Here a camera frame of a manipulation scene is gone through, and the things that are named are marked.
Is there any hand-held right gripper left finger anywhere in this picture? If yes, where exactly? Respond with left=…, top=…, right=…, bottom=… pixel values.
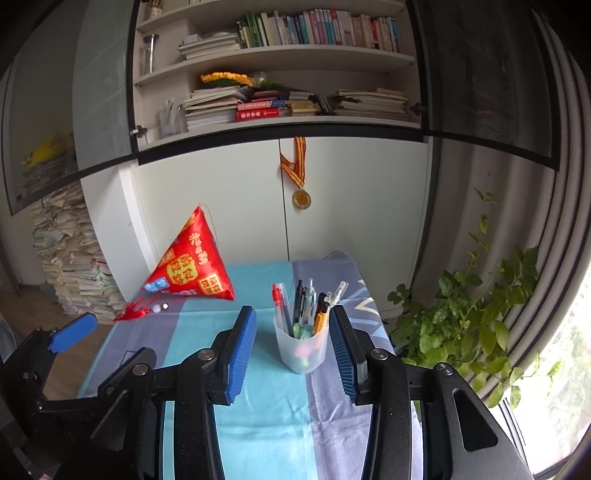
left=89, top=305, right=258, bottom=480

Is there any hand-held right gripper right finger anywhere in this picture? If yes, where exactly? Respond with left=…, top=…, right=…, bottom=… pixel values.
left=328, top=305, right=534, bottom=480

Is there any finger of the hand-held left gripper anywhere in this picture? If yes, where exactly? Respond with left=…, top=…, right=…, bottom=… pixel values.
left=49, top=312, right=99, bottom=356

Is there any yellow black pen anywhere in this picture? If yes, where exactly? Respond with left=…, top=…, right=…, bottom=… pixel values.
left=312, top=302, right=330, bottom=337

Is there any translucent white cup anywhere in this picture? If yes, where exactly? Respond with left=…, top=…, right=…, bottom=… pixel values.
left=273, top=314, right=330, bottom=375

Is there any red pen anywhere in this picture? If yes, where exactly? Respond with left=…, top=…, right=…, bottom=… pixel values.
left=272, top=283, right=291, bottom=331

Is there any red tassel charm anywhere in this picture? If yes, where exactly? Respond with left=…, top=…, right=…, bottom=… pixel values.
left=113, top=297, right=170, bottom=323

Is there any blue grey printed tablecloth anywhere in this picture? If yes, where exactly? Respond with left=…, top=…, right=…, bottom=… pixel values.
left=76, top=251, right=437, bottom=480

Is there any tall pile of papers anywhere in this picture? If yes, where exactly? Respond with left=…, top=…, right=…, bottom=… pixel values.
left=30, top=179, right=128, bottom=317

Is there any red triangular pouch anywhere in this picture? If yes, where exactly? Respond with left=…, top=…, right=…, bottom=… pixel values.
left=140, top=205, right=236, bottom=301

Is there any green leafy plant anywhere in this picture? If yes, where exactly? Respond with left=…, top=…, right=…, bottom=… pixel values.
left=386, top=186, right=562, bottom=409

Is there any gold medal with striped ribbon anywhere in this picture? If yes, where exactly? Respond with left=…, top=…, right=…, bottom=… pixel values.
left=279, top=136, right=313, bottom=212

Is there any white bookcase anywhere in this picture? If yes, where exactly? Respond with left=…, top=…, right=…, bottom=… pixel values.
left=80, top=0, right=435, bottom=320

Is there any yellow plush toy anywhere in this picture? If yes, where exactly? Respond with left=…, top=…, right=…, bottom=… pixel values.
left=25, top=133, right=75, bottom=169

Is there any white pen holder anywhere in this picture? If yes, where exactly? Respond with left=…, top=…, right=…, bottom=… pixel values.
left=158, top=97, right=184, bottom=138

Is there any grey curtain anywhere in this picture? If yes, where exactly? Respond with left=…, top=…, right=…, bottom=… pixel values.
left=434, top=46, right=591, bottom=403

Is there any stack of red books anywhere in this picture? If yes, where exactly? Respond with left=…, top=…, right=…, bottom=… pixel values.
left=235, top=89, right=292, bottom=123

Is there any dark glass cabinet door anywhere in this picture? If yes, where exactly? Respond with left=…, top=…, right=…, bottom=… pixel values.
left=2, top=0, right=140, bottom=217
left=408, top=0, right=562, bottom=172

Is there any stack of white notebooks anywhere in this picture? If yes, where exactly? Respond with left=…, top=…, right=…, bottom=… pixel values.
left=181, top=86, right=250, bottom=133

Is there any small stack of books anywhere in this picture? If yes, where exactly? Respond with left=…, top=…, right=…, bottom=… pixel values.
left=288, top=91, right=331, bottom=116

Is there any stack of worn books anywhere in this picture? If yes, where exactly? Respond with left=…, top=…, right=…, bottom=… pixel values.
left=329, top=87, right=412, bottom=123

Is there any yellow flower garland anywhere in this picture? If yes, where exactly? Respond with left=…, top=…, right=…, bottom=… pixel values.
left=199, top=71, right=255, bottom=90

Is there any clear glass jar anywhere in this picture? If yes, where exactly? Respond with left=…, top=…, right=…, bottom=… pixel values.
left=140, top=34, right=160, bottom=76

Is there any stack of flat magazines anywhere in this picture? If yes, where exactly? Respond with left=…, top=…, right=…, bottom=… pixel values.
left=177, top=31, right=243, bottom=61

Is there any colourful row of upright books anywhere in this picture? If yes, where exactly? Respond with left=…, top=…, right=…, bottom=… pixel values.
left=237, top=8, right=402, bottom=53

